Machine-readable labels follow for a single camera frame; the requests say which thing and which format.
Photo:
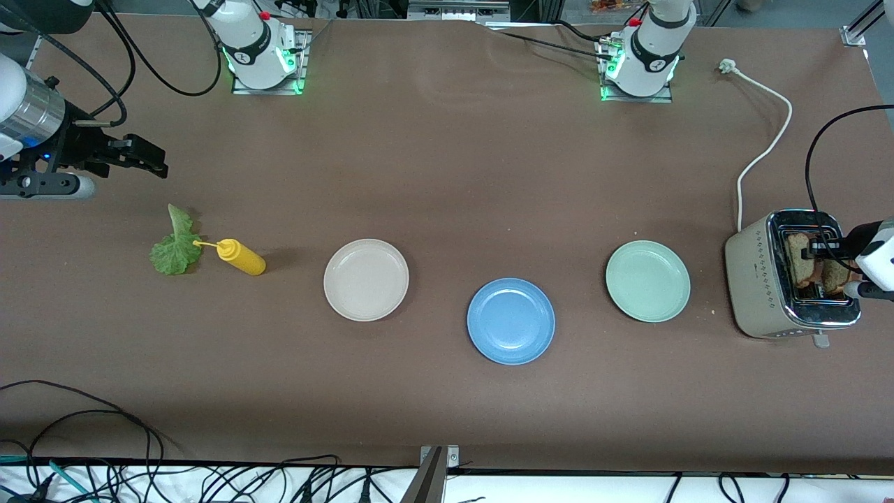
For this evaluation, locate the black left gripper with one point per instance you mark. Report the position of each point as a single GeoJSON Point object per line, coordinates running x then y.
{"type": "Point", "coordinates": [844, 245]}

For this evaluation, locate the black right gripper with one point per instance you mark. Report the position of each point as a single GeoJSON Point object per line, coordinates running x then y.
{"type": "Point", "coordinates": [75, 145]}

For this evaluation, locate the brown bread slice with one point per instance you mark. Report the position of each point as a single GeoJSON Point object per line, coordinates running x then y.
{"type": "Point", "coordinates": [800, 272]}
{"type": "Point", "coordinates": [837, 279]}

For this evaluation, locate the green lettuce leaf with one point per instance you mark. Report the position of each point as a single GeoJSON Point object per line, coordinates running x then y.
{"type": "Point", "coordinates": [174, 255]}

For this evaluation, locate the yellow mustard squeeze bottle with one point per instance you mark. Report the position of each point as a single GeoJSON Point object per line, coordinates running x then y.
{"type": "Point", "coordinates": [244, 260]}

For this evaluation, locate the blue round plate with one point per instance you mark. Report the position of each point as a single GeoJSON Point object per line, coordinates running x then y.
{"type": "Point", "coordinates": [510, 321]}

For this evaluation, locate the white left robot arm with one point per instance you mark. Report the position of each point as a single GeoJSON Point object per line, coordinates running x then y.
{"type": "Point", "coordinates": [649, 56]}

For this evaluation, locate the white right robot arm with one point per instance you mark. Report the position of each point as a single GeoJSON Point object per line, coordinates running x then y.
{"type": "Point", "coordinates": [255, 49]}

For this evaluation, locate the mint green round plate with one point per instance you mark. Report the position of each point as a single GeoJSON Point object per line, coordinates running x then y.
{"type": "Point", "coordinates": [647, 281]}

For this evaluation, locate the beige round plate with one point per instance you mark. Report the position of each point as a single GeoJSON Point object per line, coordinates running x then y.
{"type": "Point", "coordinates": [366, 280]}

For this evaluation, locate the beige chrome toaster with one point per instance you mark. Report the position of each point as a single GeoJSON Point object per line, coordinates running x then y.
{"type": "Point", "coordinates": [758, 286]}

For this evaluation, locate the orange snack bag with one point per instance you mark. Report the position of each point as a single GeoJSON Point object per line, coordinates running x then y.
{"type": "Point", "coordinates": [607, 7]}

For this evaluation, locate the grey power strip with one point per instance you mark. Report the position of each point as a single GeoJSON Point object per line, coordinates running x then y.
{"type": "Point", "coordinates": [457, 10]}

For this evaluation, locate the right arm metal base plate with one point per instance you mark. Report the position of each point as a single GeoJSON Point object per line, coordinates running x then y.
{"type": "Point", "coordinates": [306, 70]}

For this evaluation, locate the aluminium frame profile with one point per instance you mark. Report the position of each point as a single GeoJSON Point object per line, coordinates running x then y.
{"type": "Point", "coordinates": [853, 35]}

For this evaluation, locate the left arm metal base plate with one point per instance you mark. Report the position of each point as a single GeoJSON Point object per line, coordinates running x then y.
{"type": "Point", "coordinates": [663, 96]}

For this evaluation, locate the small metal table bracket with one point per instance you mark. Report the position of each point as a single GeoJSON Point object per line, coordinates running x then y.
{"type": "Point", "coordinates": [452, 457]}

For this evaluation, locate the dark metal post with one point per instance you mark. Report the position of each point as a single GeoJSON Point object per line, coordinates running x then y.
{"type": "Point", "coordinates": [426, 485]}

